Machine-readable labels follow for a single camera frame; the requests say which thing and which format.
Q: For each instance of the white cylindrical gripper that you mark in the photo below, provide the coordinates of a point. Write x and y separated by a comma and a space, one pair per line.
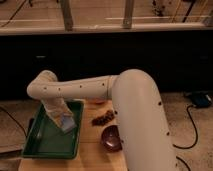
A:
56, 109

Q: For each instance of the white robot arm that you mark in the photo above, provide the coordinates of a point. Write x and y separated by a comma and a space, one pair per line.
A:
135, 97

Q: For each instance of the green plastic tray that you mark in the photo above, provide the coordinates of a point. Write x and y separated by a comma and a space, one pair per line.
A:
46, 141

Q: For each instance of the orange bowl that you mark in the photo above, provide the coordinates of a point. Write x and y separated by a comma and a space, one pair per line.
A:
96, 101

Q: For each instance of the brown pine cone object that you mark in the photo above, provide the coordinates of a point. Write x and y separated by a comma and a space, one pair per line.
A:
103, 119

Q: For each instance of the dark brown bowl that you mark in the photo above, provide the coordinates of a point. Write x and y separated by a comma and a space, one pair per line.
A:
110, 139

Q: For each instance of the black power adapter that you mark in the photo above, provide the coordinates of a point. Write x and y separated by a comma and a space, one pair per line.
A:
200, 100

